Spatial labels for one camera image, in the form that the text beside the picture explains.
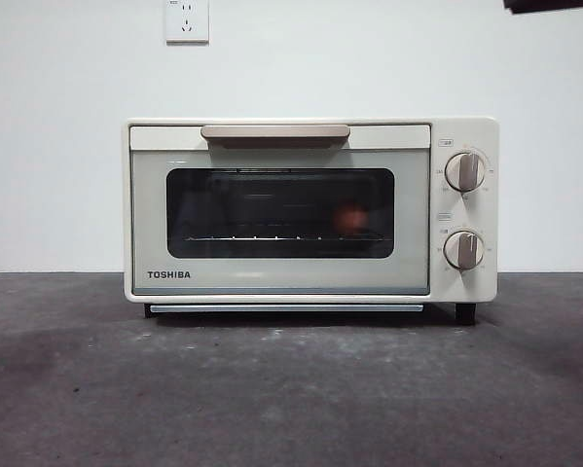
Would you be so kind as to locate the cream timer knob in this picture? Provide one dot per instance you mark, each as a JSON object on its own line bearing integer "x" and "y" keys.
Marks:
{"x": 464, "y": 250}

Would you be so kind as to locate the grey crumb tray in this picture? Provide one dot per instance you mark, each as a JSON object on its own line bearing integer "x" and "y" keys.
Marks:
{"x": 283, "y": 308}

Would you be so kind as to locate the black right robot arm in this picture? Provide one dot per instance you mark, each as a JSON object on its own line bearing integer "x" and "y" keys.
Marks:
{"x": 554, "y": 4}

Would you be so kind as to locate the black oven foot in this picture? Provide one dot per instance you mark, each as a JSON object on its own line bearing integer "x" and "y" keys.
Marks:
{"x": 466, "y": 312}
{"x": 148, "y": 311}

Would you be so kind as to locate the cream temperature knob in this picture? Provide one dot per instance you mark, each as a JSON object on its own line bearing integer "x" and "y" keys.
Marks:
{"x": 466, "y": 171}

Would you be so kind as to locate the glass oven door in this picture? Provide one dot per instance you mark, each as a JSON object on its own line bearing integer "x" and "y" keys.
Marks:
{"x": 150, "y": 219}

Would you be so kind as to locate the cream Toshiba toaster oven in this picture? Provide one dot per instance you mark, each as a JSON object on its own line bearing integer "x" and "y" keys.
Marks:
{"x": 463, "y": 131}

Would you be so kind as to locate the brown egg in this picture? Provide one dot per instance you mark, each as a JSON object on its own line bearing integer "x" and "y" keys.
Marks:
{"x": 350, "y": 218}

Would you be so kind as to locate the white wall socket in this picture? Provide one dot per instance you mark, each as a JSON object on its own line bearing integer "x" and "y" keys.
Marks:
{"x": 188, "y": 22}

